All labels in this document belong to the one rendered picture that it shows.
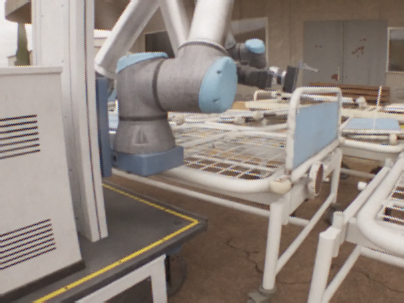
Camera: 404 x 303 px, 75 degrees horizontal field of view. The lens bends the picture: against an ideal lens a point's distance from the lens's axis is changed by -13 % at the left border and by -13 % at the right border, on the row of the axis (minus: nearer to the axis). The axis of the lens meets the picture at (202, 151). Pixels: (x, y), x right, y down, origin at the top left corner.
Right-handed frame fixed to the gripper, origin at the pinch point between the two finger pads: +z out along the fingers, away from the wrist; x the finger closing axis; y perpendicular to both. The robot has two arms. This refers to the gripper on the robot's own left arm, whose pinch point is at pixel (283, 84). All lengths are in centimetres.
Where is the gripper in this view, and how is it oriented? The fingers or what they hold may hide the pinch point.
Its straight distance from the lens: 107.0
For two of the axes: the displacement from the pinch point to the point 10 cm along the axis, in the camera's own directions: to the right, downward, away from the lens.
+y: 6.0, -1.8, 7.8
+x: -1.4, 9.4, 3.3
